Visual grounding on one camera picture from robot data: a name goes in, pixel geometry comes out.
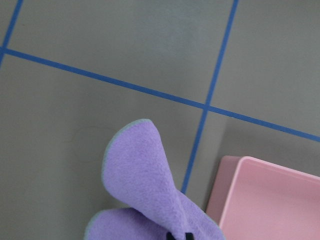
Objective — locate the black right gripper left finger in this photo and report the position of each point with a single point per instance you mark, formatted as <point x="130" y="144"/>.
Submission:
<point x="169" y="236"/>

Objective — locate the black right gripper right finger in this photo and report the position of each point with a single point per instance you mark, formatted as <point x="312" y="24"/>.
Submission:
<point x="189" y="236"/>

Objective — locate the pink plastic bin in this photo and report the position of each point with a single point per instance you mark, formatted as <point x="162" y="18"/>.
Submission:
<point x="252" y="199"/>

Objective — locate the purple cloth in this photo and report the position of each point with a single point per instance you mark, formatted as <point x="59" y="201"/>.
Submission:
<point x="136" y="172"/>

